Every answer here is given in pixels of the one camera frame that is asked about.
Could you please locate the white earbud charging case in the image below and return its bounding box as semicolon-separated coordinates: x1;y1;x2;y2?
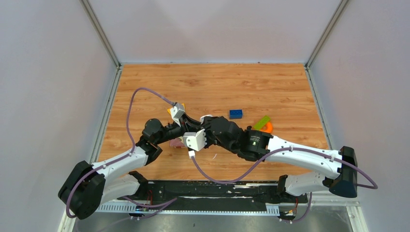
200;115;213;123

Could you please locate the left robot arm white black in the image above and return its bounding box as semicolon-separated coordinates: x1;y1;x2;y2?
58;115;203;219

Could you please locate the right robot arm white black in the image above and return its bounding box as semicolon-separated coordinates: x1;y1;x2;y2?
201;116;357;202

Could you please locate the playing card deck box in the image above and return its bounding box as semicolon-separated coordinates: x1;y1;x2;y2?
169;138;185;148

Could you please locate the blue toy brick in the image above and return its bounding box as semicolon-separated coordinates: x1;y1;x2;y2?
228;109;243;119

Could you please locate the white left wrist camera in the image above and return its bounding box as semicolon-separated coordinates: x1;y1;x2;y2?
170;103;185;126

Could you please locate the yellow triangular plastic frame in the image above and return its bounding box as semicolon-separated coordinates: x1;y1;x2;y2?
167;103;185;117

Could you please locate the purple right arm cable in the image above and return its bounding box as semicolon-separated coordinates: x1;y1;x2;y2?
189;147;379;224

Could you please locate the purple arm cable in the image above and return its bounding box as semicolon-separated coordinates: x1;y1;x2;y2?
189;147;379;224
65;87;177;232

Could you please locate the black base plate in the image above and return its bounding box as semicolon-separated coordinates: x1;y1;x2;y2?
129;171;308;212

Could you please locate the slotted cable duct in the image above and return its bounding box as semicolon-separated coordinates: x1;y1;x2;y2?
96;203;280;216

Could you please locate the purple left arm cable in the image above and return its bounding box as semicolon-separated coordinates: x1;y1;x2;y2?
65;87;177;232

